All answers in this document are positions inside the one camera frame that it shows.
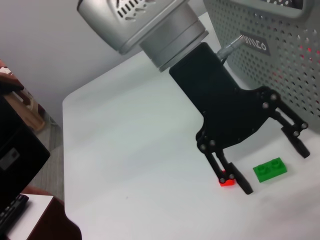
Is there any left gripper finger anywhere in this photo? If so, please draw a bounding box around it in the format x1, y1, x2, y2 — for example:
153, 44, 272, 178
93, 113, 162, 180
263, 95, 311, 159

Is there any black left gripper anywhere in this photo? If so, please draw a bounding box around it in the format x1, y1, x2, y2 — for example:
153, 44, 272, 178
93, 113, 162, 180
169, 41, 280, 196

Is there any small red square block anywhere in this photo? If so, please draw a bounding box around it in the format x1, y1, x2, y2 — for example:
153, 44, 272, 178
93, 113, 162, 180
218, 169, 237, 188

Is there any green toy brick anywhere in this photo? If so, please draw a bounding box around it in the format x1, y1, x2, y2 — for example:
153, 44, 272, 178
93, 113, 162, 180
252, 157, 288, 184

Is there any grey-green perforated storage bin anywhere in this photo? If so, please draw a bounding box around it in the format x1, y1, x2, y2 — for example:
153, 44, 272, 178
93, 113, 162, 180
202, 0, 320, 118

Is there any white desk with brown side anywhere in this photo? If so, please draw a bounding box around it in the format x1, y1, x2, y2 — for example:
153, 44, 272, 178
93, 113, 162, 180
0, 186, 83, 240

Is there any light wooden rack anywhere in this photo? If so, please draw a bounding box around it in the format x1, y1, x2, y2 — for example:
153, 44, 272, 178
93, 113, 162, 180
4, 89, 46, 133

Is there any black boxy object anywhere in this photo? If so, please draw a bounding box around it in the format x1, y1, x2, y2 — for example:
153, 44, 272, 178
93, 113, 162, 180
0, 96, 51, 210

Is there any black keyboard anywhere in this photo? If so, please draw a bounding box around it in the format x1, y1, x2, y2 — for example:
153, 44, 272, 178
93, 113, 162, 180
0, 194, 30, 227

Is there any left arm cable with connector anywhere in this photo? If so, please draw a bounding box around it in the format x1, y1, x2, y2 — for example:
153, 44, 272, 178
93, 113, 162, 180
216, 34, 248, 66

